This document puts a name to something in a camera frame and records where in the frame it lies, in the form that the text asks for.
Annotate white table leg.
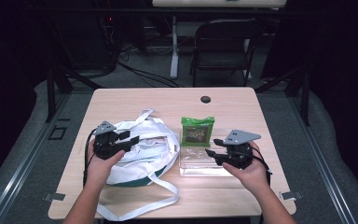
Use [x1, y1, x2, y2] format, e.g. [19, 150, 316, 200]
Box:
[169, 15, 181, 79]

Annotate green snack packet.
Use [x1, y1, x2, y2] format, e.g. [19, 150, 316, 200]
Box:
[180, 116, 216, 148]

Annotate person's left hand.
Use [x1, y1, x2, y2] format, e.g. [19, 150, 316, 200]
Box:
[85, 141, 126, 191]

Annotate person's right hand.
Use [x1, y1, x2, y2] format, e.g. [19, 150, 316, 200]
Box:
[222, 141, 270, 194]

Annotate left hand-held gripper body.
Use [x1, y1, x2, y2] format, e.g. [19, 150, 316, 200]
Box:
[91, 120, 123, 161]

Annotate clear plastic tray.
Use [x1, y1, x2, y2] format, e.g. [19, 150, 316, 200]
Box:
[178, 128, 247, 178]

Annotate left hand-held gripper cable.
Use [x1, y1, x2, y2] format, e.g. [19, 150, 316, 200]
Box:
[81, 129, 98, 189]

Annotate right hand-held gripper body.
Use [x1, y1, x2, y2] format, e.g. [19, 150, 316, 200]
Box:
[213, 129, 262, 171]

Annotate black folding chair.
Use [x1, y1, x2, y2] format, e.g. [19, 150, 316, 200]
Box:
[189, 18, 264, 89]

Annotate black metal stand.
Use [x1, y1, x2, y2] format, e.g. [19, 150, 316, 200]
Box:
[44, 63, 104, 124]
[255, 60, 312, 127]

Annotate white tote bag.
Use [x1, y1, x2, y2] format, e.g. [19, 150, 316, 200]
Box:
[95, 107, 182, 222]

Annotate light background table top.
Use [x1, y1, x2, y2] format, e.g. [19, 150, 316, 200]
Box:
[151, 0, 288, 8]

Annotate right hand-held gripper cable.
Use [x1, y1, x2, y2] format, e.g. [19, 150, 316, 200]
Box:
[251, 146, 274, 186]

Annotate hand-held gripper cable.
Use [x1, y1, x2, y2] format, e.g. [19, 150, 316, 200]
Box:
[81, 129, 98, 189]
[251, 146, 274, 186]

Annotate black floor cables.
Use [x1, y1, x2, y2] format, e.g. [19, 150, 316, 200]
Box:
[117, 46, 182, 89]

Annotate aluminium floor rail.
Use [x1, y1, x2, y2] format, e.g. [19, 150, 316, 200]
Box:
[286, 95, 358, 224]
[0, 92, 71, 224]

